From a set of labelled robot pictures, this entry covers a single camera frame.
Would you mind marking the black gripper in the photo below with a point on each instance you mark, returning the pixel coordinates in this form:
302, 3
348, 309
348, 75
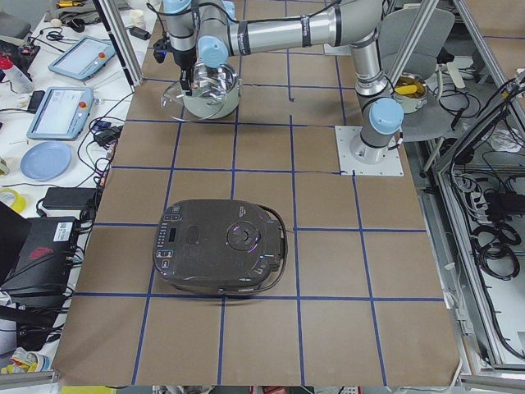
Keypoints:
183, 58

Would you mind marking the glass pot lid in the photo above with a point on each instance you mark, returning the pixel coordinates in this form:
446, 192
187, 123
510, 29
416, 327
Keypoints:
172, 104

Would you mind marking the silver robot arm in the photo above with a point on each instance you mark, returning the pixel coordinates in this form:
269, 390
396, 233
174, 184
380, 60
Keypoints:
206, 32

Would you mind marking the pale green cooking pot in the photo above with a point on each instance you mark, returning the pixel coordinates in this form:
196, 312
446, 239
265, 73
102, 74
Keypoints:
216, 91

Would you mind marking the metal pot with yellow items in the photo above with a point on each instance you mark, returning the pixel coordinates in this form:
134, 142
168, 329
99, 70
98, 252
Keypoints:
411, 92

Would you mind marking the blue teach pendant upper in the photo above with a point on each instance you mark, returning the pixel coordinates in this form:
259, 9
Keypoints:
84, 59

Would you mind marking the blue teach pendant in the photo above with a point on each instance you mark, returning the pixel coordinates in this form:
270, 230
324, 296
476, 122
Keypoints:
84, 59
61, 114

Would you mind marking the blue teach pendant lower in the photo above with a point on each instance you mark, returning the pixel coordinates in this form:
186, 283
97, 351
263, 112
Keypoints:
61, 114

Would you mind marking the light blue plate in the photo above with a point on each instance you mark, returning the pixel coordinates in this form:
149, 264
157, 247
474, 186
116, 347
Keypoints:
46, 161

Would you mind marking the dark grey rice cooker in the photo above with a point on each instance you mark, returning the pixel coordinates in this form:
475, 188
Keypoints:
220, 247

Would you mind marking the black power brick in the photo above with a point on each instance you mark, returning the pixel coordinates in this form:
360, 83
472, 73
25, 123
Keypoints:
67, 198

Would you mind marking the yellow tape roll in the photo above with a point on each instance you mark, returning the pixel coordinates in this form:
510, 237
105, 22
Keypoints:
13, 200

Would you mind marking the black computer box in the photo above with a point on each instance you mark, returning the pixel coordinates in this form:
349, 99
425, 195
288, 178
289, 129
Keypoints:
41, 274

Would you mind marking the grey office chair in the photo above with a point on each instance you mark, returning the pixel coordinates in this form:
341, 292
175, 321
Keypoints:
429, 121

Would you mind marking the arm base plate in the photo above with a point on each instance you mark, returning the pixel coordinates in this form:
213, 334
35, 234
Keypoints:
343, 50
358, 159

